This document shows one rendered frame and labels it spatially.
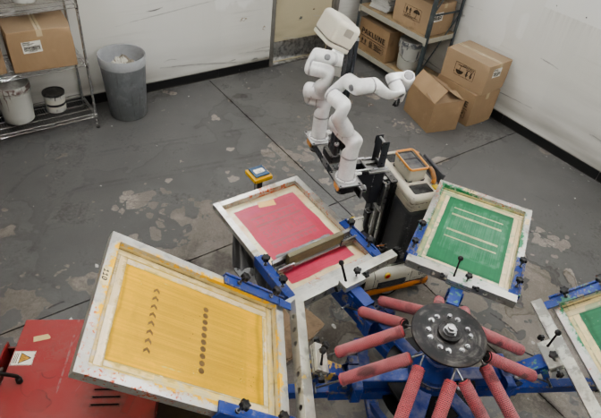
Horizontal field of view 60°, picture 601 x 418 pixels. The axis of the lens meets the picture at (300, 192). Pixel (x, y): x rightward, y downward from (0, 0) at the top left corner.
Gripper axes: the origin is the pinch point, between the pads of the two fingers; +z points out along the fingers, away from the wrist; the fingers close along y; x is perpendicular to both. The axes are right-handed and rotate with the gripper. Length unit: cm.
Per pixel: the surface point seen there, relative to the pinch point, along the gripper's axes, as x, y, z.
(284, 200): 52, -68, 25
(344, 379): 11, -154, -63
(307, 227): 36, -84, 12
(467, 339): -32, -130, -72
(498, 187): -144, 28, 200
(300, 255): 37, -104, -13
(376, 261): -3, -99, -13
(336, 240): 19, -91, -4
